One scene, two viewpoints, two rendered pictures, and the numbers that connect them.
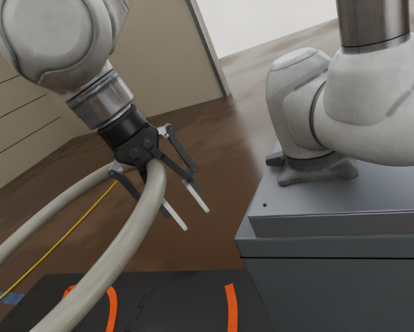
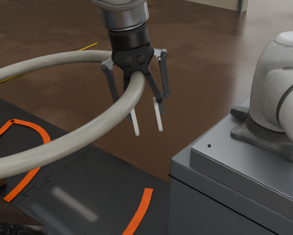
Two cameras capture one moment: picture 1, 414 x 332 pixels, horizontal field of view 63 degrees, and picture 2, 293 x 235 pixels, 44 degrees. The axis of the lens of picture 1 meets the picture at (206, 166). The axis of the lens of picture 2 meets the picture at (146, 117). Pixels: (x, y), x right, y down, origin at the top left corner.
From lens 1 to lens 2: 0.16 m
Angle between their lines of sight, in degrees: 10
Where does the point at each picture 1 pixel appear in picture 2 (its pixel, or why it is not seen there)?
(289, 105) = (272, 79)
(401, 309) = not seen: outside the picture
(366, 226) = (277, 204)
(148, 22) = not seen: outside the picture
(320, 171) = (269, 142)
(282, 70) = (282, 46)
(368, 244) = (271, 217)
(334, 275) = (233, 226)
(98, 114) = (115, 21)
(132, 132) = (134, 45)
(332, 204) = (261, 174)
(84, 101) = not seen: hidden behind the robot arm
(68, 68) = (114, 6)
